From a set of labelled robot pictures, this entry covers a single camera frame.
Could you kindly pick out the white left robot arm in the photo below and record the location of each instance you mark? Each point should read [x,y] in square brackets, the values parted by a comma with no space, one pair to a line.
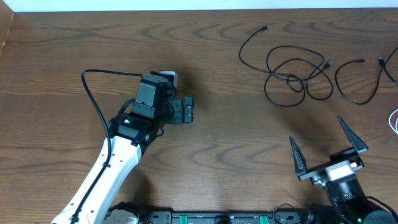
[128,135]

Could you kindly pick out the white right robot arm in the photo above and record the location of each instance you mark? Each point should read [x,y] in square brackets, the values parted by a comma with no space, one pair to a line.
[348,202]

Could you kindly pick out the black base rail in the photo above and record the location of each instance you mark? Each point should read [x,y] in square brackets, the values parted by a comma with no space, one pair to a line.
[127,212]

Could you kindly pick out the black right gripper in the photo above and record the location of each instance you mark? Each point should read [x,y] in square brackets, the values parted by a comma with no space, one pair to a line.
[314,172]

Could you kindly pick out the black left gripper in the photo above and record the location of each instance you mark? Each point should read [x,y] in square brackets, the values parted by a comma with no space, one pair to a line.
[188,109]

